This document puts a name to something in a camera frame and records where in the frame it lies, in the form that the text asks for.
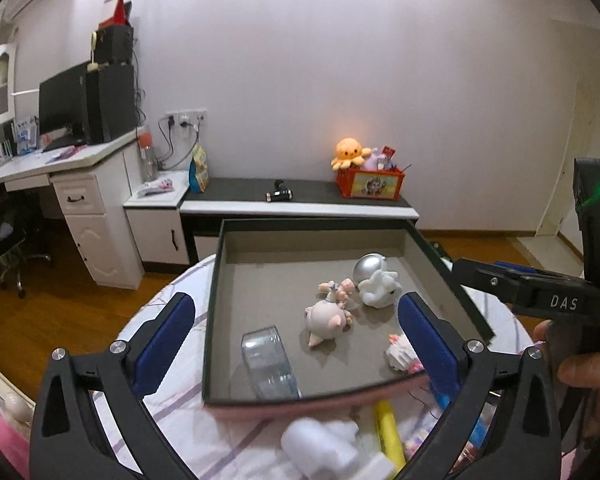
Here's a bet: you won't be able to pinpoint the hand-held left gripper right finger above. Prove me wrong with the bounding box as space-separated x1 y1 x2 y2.
395 291 563 480

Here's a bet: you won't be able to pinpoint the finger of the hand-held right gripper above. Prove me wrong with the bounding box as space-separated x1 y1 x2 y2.
495 261 591 283
452 258 536 311

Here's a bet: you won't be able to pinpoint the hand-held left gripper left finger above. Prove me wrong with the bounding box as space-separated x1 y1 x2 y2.
29 292 197 480

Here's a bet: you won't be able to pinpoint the yellow highlighter pen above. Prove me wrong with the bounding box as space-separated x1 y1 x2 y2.
375 400 407 473

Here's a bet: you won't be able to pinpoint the dark cardboard box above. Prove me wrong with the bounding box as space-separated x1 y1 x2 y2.
201 217 496 418

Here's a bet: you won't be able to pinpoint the person's right hand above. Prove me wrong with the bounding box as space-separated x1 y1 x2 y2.
534 320 600 456

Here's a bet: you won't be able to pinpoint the small pink block figure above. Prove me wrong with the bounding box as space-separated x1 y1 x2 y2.
384 332 426 373

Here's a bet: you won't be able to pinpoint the black square floor plate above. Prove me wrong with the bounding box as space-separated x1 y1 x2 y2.
427 241 455 271

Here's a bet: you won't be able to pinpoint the white elephant figurine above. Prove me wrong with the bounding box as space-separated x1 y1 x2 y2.
357 270 401 309

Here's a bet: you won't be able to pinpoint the white striped tablecloth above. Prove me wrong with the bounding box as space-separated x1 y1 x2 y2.
115 252 536 480

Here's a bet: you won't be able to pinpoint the white door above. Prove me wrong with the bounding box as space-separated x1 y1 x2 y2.
535 20 600 241

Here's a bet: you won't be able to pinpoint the silver ball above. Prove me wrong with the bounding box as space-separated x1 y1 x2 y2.
354 254 388 283

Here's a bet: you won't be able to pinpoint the small pink figurine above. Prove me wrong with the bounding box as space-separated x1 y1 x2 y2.
318 278 361 313

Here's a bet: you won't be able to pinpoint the pink pig figurine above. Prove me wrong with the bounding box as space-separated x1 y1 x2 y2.
305 296 353 348

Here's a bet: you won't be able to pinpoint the clear plastic case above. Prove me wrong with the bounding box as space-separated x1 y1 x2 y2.
241 326 302 401

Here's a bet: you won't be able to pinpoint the white low cabinet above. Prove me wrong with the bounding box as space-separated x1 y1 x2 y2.
123 170 191 267

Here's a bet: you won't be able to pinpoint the white plastic toy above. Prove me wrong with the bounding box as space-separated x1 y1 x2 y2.
280 417 361 468

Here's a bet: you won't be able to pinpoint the red toy box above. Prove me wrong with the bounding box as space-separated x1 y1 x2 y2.
336 165 406 202

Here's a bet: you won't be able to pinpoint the pink white packets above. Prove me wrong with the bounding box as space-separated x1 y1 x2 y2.
137 175 176 196

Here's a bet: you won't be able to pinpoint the purple plush toy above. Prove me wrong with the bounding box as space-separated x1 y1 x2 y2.
362 147 387 171

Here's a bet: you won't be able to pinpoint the black low bench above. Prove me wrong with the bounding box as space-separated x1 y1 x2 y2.
180 177 421 261

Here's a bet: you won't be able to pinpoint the blue snack bag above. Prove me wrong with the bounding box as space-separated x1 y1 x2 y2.
189 144 211 193

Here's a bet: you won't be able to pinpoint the bottle with orange cap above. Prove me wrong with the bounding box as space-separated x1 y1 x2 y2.
137 130 160 183

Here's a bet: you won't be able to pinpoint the black office chair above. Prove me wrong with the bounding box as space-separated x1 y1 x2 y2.
0 185 56 301

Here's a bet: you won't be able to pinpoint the orange octopus plush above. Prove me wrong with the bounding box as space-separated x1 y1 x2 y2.
330 137 373 171

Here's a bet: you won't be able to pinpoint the black handheld device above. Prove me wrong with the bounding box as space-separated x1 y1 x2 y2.
266 179 293 203

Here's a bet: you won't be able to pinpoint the pink bedding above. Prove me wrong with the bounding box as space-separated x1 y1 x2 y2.
0 392 31 480

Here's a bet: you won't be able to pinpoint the white computer desk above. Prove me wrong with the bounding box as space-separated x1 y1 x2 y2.
0 130 146 291

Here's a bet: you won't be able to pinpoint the pink papers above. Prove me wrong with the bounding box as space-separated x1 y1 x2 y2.
45 147 88 163

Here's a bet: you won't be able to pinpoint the black computer tower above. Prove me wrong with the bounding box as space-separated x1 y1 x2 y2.
85 62 140 143

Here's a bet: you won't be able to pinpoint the blue white packets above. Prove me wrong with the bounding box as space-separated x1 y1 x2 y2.
12 115 41 153

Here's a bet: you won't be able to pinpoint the black computer monitor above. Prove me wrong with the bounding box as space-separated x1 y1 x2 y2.
38 61 91 151

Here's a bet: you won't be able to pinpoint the black speaker box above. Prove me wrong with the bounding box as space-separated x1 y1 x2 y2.
96 25 135 66

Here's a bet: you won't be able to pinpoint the red paper bag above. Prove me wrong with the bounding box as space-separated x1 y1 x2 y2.
99 0 133 28

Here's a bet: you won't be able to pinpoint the white bed frame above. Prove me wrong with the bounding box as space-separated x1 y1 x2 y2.
0 350 38 423

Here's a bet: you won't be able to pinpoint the black power cable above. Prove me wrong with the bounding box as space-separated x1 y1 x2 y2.
157 115 201 171

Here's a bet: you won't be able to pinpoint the white wall outlet strip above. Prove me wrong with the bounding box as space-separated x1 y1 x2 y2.
165 108 208 128

